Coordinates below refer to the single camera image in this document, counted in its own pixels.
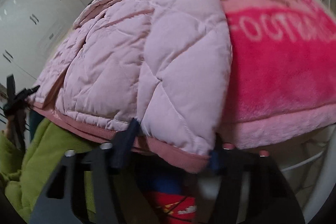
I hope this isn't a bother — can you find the green sleeve forearm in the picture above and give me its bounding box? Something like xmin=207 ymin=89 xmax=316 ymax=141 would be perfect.
xmin=1 ymin=118 xmax=96 ymax=222

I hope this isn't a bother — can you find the pink bear print blanket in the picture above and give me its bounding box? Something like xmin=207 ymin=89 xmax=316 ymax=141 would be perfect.
xmin=219 ymin=0 xmax=335 ymax=149

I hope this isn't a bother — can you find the white wardrobe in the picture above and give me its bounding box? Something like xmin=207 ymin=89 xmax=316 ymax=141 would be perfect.
xmin=1 ymin=0 xmax=84 ymax=89

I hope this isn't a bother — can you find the light pink quilted jacket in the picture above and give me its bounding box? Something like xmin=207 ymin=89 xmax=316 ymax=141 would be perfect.
xmin=28 ymin=0 xmax=232 ymax=173

